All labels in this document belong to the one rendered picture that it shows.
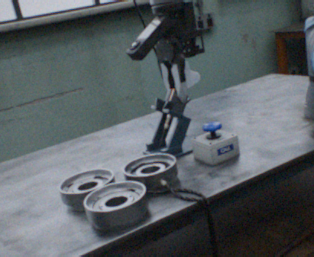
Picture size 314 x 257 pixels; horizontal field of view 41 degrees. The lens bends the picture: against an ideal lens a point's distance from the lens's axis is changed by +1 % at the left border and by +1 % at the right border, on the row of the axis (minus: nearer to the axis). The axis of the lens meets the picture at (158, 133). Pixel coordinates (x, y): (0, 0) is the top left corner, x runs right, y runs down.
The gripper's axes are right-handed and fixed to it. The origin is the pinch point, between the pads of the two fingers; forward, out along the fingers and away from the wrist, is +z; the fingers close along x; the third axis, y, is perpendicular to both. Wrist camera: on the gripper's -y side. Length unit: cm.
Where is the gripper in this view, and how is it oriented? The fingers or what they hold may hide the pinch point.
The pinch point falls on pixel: (176, 97)
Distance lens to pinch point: 95.4
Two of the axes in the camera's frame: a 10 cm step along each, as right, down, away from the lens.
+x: -4.9, -1.8, 8.6
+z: 1.9, 9.4, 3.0
